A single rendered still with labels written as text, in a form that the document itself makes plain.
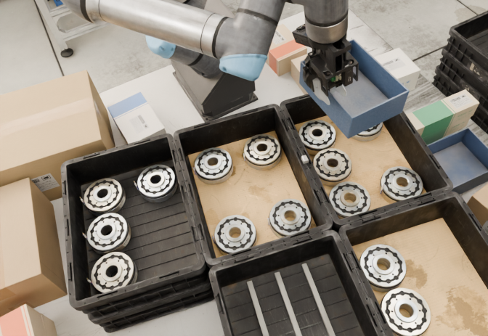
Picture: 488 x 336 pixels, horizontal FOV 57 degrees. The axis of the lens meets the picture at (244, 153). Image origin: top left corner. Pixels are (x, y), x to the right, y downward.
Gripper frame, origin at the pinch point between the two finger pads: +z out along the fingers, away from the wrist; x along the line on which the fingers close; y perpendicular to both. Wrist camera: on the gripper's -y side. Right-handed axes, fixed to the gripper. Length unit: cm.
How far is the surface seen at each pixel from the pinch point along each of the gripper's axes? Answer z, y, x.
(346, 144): 29.9, -2.1, 7.2
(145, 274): 23, 7, -55
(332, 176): 25.7, 6.5, -2.6
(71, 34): 92, -192, -65
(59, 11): 76, -192, -63
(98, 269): 18, 3, -64
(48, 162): 17, -34, -69
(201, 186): 25.0, -9.1, -33.9
